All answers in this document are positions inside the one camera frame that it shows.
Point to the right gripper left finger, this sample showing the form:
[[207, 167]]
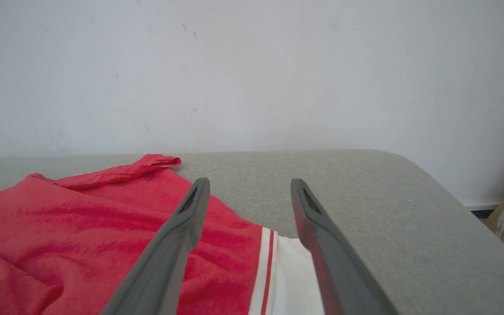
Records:
[[164, 271]]

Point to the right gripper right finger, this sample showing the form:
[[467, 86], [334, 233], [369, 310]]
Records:
[[344, 280]]

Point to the red shirt with white sleeves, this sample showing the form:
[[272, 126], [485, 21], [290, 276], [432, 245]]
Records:
[[59, 245]]

